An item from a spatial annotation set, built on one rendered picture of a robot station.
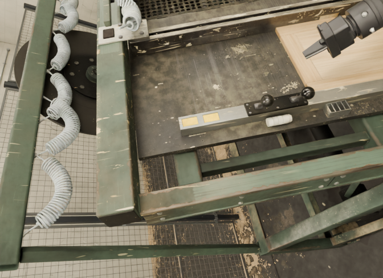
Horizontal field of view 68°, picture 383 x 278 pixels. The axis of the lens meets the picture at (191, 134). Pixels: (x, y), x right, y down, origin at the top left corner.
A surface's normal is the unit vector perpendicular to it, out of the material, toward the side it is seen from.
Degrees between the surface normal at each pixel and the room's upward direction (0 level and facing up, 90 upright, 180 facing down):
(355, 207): 0
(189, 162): 58
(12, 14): 90
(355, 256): 0
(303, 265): 0
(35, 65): 90
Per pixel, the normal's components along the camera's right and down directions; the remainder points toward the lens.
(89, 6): 0.18, 0.81
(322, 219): -0.87, -0.12
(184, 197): -0.07, -0.54
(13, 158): 0.46, -0.55
